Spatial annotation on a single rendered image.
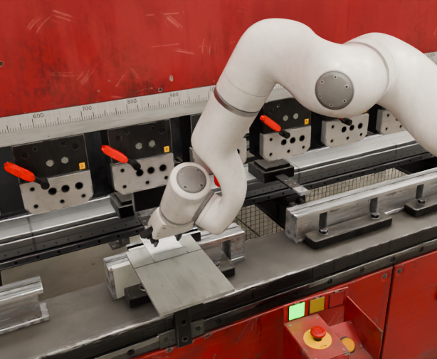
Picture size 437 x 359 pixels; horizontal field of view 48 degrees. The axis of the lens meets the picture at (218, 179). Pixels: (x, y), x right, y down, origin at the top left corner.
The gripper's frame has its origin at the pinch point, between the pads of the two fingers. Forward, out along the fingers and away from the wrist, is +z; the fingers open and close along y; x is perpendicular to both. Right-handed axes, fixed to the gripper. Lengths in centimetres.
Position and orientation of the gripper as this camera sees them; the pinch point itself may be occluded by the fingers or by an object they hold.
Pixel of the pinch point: (166, 236)
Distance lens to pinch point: 125.4
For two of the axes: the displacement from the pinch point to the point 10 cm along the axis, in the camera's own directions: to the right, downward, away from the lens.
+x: 3.5, 8.6, -3.6
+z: -2.5, 4.6, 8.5
